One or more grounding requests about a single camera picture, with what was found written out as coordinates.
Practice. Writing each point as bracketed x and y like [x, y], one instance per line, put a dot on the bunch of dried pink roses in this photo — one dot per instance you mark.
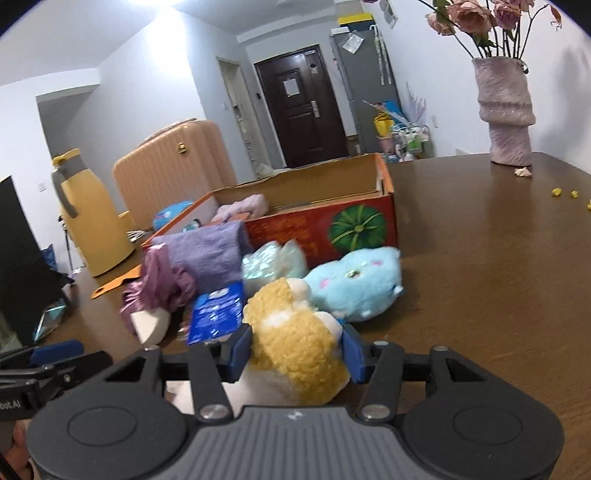
[466, 16]

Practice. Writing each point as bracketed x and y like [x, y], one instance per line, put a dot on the fallen pink petal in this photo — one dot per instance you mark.
[522, 172]

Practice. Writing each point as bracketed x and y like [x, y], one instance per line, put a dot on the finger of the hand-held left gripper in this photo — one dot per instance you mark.
[57, 351]

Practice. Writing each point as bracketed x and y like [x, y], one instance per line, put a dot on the red cardboard box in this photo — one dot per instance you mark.
[300, 226]

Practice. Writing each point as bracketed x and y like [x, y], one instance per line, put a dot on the clear plastic pouch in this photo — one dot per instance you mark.
[352, 44]

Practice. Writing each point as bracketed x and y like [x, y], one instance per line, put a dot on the yellow and white plush toy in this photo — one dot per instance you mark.
[295, 341]

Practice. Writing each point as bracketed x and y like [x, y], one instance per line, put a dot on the white folded umbrella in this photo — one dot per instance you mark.
[382, 55]

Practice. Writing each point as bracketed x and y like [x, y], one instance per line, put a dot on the dark brown door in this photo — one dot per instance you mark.
[300, 124]

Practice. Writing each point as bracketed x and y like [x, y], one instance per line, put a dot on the grey refrigerator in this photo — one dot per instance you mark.
[364, 92]

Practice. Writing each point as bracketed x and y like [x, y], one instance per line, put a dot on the peach ribbed suitcase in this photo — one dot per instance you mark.
[175, 166]

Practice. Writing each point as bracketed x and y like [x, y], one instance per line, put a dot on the pink textured vase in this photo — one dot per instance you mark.
[505, 115]

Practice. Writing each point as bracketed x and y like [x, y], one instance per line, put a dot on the purple towel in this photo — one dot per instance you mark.
[203, 254]

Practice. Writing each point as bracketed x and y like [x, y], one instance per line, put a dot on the light blue plush toy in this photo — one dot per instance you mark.
[355, 281]

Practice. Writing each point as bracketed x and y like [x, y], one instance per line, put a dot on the scattered yellow crumbs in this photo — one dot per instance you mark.
[557, 191]

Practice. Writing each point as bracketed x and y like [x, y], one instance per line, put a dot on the dark blue wipes packet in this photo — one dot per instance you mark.
[214, 314]

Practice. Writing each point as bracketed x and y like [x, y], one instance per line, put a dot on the wall poster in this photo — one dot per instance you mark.
[390, 14]

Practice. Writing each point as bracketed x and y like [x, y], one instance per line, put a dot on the clear bag of cotton pads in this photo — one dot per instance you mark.
[268, 267]

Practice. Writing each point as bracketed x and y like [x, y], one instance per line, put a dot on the yellow box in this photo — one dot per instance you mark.
[354, 19]

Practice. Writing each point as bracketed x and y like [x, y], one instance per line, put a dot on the blue and green plastic packet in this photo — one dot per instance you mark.
[168, 214]

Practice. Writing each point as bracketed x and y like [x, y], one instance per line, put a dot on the pink towel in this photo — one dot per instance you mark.
[244, 205]

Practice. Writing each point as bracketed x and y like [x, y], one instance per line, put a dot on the storage cart with bottles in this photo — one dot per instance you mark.
[408, 141]

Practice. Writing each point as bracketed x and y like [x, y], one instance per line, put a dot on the black monitor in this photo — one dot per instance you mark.
[18, 258]

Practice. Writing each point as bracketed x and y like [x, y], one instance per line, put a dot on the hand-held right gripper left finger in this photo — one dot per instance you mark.
[238, 355]

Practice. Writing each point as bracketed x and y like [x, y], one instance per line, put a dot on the person's left hand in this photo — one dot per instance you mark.
[19, 443]

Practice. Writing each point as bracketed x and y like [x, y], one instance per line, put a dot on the yellow thermos jug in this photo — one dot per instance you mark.
[97, 221]

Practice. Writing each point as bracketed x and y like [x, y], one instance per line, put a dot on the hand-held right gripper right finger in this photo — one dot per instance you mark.
[354, 360]

